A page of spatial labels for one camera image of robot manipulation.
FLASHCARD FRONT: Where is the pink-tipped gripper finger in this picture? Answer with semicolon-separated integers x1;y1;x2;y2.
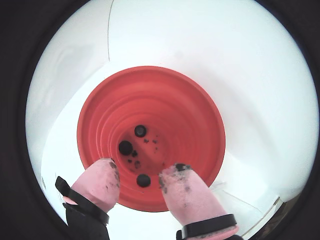
158;163;240;240
54;157;122;240

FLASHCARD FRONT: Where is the small dark blueberry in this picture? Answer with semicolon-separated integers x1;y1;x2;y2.
134;124;147;138
118;140;133;155
136;173;152;188

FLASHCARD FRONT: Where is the red collapsible silicone cup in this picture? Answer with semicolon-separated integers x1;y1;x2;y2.
76;66;226;213

